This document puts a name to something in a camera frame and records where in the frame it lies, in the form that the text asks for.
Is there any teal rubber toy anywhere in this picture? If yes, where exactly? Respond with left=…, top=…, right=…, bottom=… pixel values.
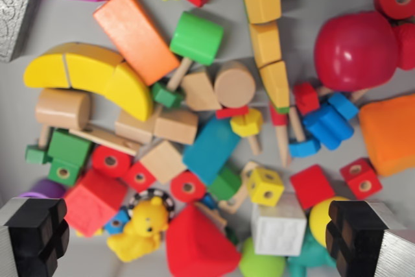
left=286, top=230, right=338, bottom=277

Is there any natural wooden cube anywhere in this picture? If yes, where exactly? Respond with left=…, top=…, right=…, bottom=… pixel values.
left=139, top=140, right=187, bottom=185

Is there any green ball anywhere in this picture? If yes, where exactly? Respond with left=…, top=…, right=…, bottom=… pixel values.
left=239, top=237, right=287, bottom=277

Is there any green nut on wooden peg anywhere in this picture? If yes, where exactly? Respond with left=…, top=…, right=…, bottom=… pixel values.
left=25, top=125, right=54, bottom=165

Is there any red cube with two holes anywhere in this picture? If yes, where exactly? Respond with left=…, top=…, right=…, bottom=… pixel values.
left=339, top=157, right=384, bottom=201

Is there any yellow sliced wooden banana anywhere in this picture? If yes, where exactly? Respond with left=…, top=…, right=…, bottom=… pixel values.
left=23, top=42, right=155, bottom=123

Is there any green cylinder wooden mallet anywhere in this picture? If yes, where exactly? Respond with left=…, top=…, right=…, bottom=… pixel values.
left=167, top=10, right=225, bottom=91

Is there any small blue piece with hole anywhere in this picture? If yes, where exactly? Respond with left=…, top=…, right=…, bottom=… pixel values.
left=103, top=206, right=131, bottom=236

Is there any blue wooden bolt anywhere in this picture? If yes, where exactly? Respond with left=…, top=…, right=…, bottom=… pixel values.
left=302, top=92, right=360, bottom=152

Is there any yellow rubber teddy bear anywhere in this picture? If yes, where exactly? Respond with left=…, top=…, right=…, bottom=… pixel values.
left=106, top=196, right=170, bottom=263

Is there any red wooden nut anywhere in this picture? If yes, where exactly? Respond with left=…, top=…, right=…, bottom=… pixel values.
left=292, top=82, right=321, bottom=117

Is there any natural wooden cylinder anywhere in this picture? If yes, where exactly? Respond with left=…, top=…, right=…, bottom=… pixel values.
left=213, top=60, right=257, bottom=110
left=34, top=88, right=93, bottom=132

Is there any yellow ball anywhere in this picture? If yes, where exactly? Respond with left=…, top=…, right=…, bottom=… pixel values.
left=308, top=196, right=351, bottom=248

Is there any natural wooden plank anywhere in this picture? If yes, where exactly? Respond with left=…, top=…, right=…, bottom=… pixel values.
left=68, top=124, right=142, bottom=157

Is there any orange foam block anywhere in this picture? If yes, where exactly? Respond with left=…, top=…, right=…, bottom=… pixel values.
left=357, top=93, right=415, bottom=178

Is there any teal rectangular wooden block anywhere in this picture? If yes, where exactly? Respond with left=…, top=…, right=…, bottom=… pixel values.
left=182, top=115, right=243, bottom=187

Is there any white foam block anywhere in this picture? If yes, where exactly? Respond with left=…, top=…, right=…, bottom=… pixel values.
left=250, top=192, right=308, bottom=257

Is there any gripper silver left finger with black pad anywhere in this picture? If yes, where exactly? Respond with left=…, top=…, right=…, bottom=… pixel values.
left=0, top=197, right=70, bottom=277

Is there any purple rounded toy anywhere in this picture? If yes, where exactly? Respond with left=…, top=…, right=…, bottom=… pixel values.
left=18, top=177, right=67, bottom=200

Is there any yellow cube with holes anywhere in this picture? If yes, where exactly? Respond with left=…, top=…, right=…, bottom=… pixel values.
left=246, top=167, right=286, bottom=208

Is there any natural wooden triangular block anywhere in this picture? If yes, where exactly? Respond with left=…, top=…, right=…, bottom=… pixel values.
left=180, top=70, right=224, bottom=112

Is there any red cube single hole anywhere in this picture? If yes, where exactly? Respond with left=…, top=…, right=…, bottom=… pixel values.
left=123, top=161, right=158, bottom=194

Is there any green block with hole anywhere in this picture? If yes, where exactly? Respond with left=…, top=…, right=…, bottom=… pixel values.
left=47, top=128, right=95, bottom=187

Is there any yellow hex wooden bolt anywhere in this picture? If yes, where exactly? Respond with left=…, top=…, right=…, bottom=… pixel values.
left=230, top=108, right=265, bottom=156

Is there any red foam cube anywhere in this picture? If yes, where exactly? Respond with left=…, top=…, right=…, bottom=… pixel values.
left=63, top=169, right=128, bottom=239

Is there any red rounded toy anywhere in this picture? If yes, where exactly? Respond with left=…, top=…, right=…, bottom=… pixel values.
left=391, top=21, right=415, bottom=71

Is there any green square wooden nut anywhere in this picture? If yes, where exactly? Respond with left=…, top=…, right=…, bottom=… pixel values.
left=151, top=82, right=185, bottom=110

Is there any blue nut on wooden peg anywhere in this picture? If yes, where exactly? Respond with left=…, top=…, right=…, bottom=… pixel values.
left=287, top=106, right=322, bottom=158

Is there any natural wooden rectangular block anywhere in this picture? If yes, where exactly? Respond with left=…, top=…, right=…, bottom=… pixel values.
left=113, top=105, right=163, bottom=145
left=153, top=108, right=200, bottom=146

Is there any red plastic apple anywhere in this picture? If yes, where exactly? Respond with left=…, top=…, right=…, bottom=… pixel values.
left=313, top=10, right=400, bottom=93

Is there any red flat wooden piece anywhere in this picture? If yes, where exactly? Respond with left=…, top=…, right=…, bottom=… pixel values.
left=215, top=105, right=250, bottom=120

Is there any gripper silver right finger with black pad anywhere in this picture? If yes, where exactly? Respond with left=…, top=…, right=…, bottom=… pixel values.
left=325, top=199, right=415, bottom=277

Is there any silver foam block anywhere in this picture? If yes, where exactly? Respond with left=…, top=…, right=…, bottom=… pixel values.
left=0, top=0, right=38, bottom=63

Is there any plain red wooden cube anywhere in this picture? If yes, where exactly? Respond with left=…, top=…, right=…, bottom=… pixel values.
left=289, top=163, right=337, bottom=211

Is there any orange-yellow sliced wooden vegetable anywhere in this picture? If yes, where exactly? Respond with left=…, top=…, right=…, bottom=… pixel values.
left=241, top=0, right=291, bottom=115

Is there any red triangular foam block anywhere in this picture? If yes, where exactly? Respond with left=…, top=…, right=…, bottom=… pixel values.
left=165, top=203, right=243, bottom=277

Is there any plain green wooden block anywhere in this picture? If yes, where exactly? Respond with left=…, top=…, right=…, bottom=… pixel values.
left=207, top=166, right=243, bottom=202

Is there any orange rectangular wooden block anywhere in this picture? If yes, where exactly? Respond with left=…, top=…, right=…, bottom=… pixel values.
left=92, top=0, right=182, bottom=87

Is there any wooden strip with holes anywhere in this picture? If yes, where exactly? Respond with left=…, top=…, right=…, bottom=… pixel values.
left=217, top=160, right=257, bottom=215

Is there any black and white ring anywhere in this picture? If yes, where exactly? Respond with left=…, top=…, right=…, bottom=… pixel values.
left=128, top=188, right=176, bottom=223

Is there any red pointed wooden screwdriver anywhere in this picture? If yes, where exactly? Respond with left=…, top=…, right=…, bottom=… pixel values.
left=268, top=102, right=293, bottom=168

